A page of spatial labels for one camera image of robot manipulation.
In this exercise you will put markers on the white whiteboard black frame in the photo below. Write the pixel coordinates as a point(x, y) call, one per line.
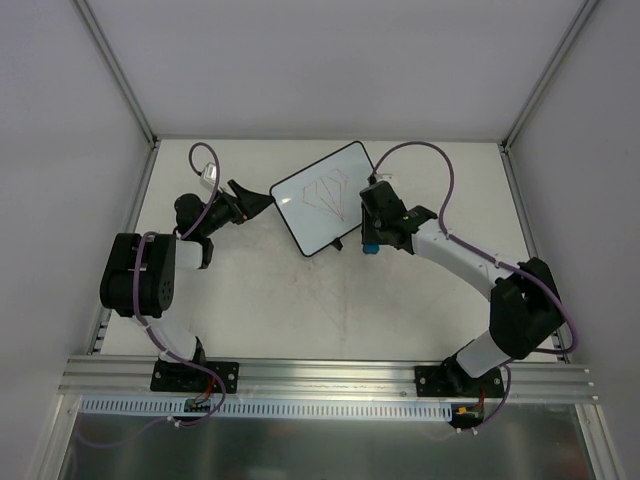
point(321, 202)

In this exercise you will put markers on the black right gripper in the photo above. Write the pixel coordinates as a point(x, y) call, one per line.
point(368, 230)

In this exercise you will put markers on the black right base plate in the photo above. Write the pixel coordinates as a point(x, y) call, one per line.
point(442, 381)

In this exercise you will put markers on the right aluminium frame post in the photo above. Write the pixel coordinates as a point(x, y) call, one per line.
point(552, 66)

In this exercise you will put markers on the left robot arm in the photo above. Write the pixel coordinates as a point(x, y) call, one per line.
point(139, 277)

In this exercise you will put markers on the white slotted cable duct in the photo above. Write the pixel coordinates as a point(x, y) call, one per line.
point(235, 407)

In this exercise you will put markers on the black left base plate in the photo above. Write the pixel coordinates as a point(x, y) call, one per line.
point(170, 377)

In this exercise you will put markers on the left aluminium frame post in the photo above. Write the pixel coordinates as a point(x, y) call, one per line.
point(107, 54)

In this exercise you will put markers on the aluminium frame post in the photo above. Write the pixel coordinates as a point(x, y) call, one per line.
point(107, 54)
point(552, 66)

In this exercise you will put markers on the blue whiteboard eraser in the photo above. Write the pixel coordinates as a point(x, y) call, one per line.
point(371, 249)

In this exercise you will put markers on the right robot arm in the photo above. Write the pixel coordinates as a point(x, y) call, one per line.
point(524, 308)

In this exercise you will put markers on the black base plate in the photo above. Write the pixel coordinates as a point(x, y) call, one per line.
point(170, 377)
point(442, 381)

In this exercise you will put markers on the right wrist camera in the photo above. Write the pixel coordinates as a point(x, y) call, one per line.
point(378, 177)

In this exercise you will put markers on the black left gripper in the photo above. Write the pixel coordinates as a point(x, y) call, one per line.
point(238, 204)

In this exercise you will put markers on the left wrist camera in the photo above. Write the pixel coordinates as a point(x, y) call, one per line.
point(209, 177)

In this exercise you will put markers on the aluminium front rail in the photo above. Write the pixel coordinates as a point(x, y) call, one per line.
point(531, 383)

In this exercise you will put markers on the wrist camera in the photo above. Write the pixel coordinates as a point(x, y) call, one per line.
point(209, 177)
point(378, 177)

